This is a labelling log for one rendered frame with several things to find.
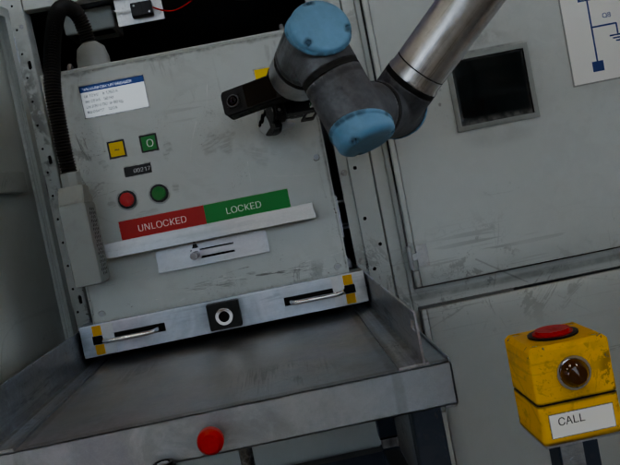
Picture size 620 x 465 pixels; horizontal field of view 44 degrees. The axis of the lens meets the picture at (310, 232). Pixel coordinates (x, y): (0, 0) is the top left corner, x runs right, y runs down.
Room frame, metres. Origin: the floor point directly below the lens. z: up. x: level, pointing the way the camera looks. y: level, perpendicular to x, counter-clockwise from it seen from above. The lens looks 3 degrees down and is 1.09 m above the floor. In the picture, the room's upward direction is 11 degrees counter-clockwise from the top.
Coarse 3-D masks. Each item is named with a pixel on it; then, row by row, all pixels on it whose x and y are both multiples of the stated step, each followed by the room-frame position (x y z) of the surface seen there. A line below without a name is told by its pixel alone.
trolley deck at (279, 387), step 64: (320, 320) 1.43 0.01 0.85; (128, 384) 1.19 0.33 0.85; (192, 384) 1.10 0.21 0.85; (256, 384) 1.02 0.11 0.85; (320, 384) 0.96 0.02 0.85; (384, 384) 0.94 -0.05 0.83; (448, 384) 0.95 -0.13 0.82; (64, 448) 0.93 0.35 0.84; (128, 448) 0.93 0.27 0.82; (192, 448) 0.93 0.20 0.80
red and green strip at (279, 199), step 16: (272, 192) 1.43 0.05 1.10; (192, 208) 1.42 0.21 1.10; (208, 208) 1.42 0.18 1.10; (224, 208) 1.43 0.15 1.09; (240, 208) 1.43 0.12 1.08; (256, 208) 1.43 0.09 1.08; (272, 208) 1.43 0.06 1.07; (128, 224) 1.42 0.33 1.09; (144, 224) 1.42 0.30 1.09; (160, 224) 1.42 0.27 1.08; (176, 224) 1.42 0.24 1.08; (192, 224) 1.42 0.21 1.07
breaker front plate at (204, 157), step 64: (128, 64) 1.42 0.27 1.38; (192, 64) 1.43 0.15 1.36; (256, 64) 1.43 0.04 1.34; (128, 128) 1.42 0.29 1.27; (192, 128) 1.42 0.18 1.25; (256, 128) 1.43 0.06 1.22; (192, 192) 1.42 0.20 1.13; (256, 192) 1.43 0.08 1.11; (320, 192) 1.43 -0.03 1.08; (128, 256) 1.42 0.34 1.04; (256, 256) 1.43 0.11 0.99; (320, 256) 1.43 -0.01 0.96
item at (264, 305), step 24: (288, 288) 1.42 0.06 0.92; (312, 288) 1.42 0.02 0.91; (360, 288) 1.42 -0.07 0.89; (168, 312) 1.41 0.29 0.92; (192, 312) 1.41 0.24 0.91; (264, 312) 1.42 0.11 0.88; (288, 312) 1.42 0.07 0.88; (312, 312) 1.42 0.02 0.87; (96, 336) 1.40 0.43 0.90; (144, 336) 1.41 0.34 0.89; (168, 336) 1.41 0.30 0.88; (192, 336) 1.41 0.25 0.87
